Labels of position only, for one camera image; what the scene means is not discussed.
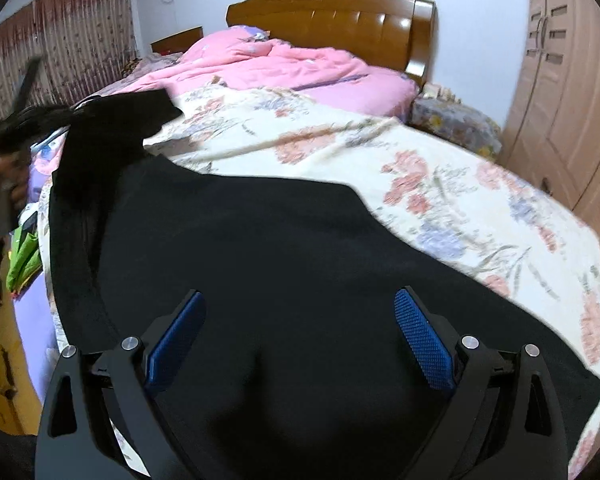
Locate wooden headboard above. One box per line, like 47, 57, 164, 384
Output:
226, 0, 438, 87

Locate black pants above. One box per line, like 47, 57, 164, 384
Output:
47, 89, 600, 480

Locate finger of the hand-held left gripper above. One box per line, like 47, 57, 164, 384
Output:
14, 56, 45, 112
30, 103, 80, 135

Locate green cloth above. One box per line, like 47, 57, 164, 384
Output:
6, 230, 44, 297

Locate beige wooden wardrobe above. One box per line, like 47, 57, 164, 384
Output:
495, 0, 600, 253

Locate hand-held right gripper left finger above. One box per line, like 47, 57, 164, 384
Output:
35, 289, 208, 480

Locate floral bed sheet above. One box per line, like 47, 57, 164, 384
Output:
37, 82, 600, 480

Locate wooden nightstand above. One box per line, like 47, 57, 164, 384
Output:
150, 26, 204, 56

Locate patterned red curtain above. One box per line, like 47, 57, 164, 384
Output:
0, 0, 133, 163

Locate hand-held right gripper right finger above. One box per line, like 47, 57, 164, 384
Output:
393, 287, 570, 480

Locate pink quilt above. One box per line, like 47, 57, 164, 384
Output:
92, 25, 421, 122

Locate lilac cloth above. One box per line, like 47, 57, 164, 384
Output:
10, 150, 67, 357

